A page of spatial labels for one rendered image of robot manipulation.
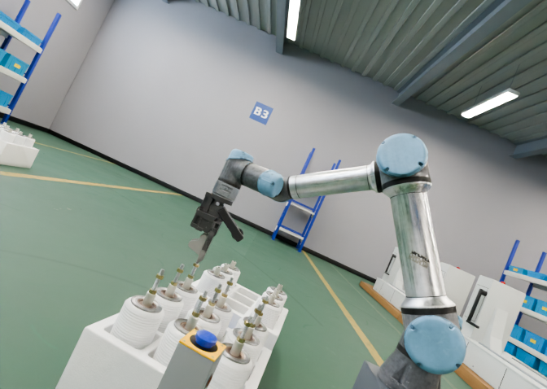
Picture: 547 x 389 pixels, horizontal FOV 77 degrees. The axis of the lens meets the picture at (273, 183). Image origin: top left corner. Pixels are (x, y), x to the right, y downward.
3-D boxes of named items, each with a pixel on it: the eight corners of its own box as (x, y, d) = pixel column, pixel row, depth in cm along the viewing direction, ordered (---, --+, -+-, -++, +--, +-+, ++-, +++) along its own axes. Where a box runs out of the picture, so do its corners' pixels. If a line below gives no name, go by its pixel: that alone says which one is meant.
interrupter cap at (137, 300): (123, 300, 78) (124, 297, 78) (143, 295, 85) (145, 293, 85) (148, 316, 76) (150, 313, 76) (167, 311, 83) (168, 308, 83)
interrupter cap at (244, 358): (213, 343, 77) (215, 339, 78) (241, 347, 81) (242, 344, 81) (225, 363, 71) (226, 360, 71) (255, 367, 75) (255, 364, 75)
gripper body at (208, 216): (192, 225, 108) (208, 190, 109) (217, 236, 108) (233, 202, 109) (188, 227, 100) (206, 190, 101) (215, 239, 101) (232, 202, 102)
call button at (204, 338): (216, 347, 62) (220, 337, 62) (208, 355, 58) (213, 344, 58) (197, 336, 63) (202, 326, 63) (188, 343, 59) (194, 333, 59)
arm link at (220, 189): (239, 190, 109) (239, 190, 101) (234, 203, 109) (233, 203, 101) (218, 180, 109) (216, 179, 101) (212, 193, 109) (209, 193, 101)
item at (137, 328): (81, 372, 76) (117, 297, 77) (111, 359, 85) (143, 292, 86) (112, 397, 73) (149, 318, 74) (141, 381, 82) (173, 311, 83)
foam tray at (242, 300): (272, 346, 157) (288, 309, 158) (256, 384, 118) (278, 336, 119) (199, 307, 164) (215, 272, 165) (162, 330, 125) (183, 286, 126)
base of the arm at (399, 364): (420, 386, 94) (434, 353, 95) (448, 421, 79) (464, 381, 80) (370, 364, 95) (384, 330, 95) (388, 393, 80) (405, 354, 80)
